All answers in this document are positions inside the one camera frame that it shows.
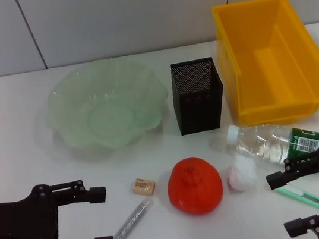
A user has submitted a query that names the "pale green glass fruit plate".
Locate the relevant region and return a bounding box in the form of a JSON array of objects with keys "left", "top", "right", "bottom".
[{"left": 38, "top": 50, "right": 177, "bottom": 169}]

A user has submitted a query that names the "yellow plastic storage bin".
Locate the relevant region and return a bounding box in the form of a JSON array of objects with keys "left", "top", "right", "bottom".
[{"left": 210, "top": 0, "right": 319, "bottom": 133}]

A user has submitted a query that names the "clear water bottle green label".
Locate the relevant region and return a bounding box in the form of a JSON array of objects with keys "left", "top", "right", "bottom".
[{"left": 224, "top": 111, "right": 319, "bottom": 173}]

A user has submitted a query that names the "mint green utility knife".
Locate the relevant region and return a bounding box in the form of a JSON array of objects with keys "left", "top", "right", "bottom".
[{"left": 274, "top": 178, "right": 319, "bottom": 219}]

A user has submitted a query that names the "beige eraser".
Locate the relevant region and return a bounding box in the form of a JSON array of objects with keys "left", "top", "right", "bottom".
[{"left": 131, "top": 175, "right": 158, "bottom": 200}]

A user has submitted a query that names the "orange fruit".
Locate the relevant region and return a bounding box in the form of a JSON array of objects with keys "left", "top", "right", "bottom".
[{"left": 163, "top": 152, "right": 227, "bottom": 220}]

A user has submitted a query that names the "black mesh pen holder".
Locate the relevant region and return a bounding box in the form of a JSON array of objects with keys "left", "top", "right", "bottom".
[{"left": 167, "top": 55, "right": 230, "bottom": 137}]

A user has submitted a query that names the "white paper ball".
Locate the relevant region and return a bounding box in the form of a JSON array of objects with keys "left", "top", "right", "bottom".
[{"left": 224, "top": 153, "right": 260, "bottom": 194}]

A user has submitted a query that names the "grey marker pen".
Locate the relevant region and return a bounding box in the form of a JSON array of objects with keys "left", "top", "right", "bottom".
[{"left": 84, "top": 199, "right": 159, "bottom": 239}]

